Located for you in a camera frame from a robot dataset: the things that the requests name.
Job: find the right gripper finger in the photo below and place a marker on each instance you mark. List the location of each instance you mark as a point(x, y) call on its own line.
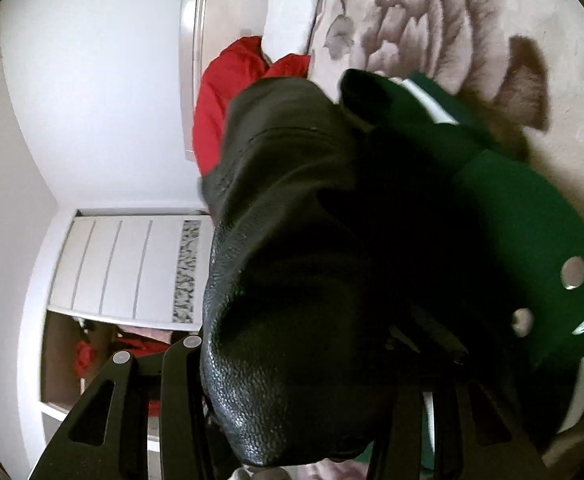
point(105, 435)

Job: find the black leather jacket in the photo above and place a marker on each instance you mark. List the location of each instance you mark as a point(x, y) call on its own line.
point(352, 273)

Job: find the green striped jacket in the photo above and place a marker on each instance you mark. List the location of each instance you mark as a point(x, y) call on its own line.
point(522, 219)

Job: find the red hanging clothes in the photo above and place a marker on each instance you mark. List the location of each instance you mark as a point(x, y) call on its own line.
point(97, 342)

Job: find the white sliding wardrobe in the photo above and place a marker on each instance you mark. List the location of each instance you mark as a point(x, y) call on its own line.
point(142, 271)

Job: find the red quilt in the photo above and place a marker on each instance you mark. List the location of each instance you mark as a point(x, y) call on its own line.
point(237, 67)

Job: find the beige bed headboard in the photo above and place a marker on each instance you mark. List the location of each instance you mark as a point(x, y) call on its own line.
point(206, 28)

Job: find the white pillow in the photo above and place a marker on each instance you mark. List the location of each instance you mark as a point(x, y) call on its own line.
point(288, 27)

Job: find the floral plush bed blanket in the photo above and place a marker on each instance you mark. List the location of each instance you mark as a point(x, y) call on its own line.
point(515, 65)

